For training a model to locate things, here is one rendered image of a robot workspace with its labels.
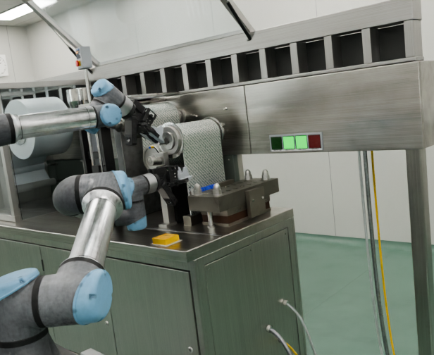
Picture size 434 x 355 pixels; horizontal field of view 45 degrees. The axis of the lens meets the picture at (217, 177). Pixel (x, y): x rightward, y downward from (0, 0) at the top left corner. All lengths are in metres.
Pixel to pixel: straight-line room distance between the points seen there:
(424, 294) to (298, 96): 0.92
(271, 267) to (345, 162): 2.65
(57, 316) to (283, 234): 1.23
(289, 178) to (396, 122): 3.16
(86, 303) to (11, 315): 0.17
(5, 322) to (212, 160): 1.24
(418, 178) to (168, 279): 1.01
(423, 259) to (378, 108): 0.63
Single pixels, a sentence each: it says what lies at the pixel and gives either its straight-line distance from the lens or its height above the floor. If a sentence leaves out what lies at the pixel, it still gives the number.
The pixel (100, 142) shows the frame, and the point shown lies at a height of 1.27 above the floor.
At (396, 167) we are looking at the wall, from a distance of 4.51.
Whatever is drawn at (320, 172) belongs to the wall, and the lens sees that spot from 4.83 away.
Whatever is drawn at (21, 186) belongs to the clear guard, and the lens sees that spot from 2.84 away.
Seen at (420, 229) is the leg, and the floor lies 0.81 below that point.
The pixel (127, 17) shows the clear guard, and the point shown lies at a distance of 2.57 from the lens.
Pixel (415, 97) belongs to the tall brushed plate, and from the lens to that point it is 1.90.
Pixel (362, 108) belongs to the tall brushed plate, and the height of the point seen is 1.30.
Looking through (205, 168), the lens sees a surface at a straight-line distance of 2.18.
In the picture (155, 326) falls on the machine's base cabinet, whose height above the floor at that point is 0.57.
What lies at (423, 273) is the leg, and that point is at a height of 0.63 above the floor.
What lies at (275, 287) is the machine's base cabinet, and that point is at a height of 0.60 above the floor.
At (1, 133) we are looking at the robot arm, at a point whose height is 1.36.
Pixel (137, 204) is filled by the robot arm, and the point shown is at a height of 1.05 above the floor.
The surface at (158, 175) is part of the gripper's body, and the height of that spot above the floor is 1.13.
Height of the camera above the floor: 1.37
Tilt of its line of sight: 8 degrees down
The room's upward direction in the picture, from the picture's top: 7 degrees counter-clockwise
